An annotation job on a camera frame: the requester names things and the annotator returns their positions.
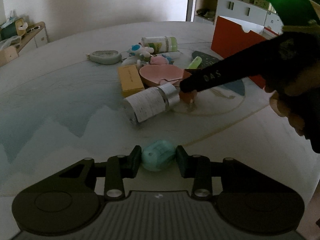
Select white wooden sideboard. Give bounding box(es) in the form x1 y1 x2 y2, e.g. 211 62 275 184
1 22 48 67

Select teal egg-shaped toy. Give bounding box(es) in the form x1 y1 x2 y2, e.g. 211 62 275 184
142 140 176 172

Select white tube pen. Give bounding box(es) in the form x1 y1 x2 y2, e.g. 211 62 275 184
162 51 181 60

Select small orange red object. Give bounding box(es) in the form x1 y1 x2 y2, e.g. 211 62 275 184
179 70 197 104

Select white labelled jar silver lid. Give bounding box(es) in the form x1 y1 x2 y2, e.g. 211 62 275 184
123 83 180 124

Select green tissue box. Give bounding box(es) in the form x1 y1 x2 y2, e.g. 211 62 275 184
1 18 28 40

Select white sunglasses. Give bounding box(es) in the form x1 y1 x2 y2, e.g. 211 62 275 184
26 25 41 34

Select grey-green correction tape dispenser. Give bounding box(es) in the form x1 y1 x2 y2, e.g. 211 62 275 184
87 50 122 65

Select pink heart-shaped bowl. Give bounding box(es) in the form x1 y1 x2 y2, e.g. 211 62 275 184
139 64 184 87

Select red white storage box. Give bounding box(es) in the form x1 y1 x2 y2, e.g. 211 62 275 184
210 16 276 88

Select white grey shelf cabinet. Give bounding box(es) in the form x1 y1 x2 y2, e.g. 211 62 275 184
194 0 320 34

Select patterned play mat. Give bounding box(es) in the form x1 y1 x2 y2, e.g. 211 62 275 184
0 42 271 193

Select light green tube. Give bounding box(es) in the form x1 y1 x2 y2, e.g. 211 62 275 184
188 56 202 69

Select person's right hand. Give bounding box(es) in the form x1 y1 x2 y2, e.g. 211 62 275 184
270 92 319 153

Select yellow rectangular box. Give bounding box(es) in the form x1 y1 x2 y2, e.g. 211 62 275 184
118 65 145 98

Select white oval keychain toy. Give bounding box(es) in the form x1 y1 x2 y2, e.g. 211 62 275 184
121 56 140 66

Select white bottle green cap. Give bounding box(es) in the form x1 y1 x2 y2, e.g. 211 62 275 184
142 36 178 54

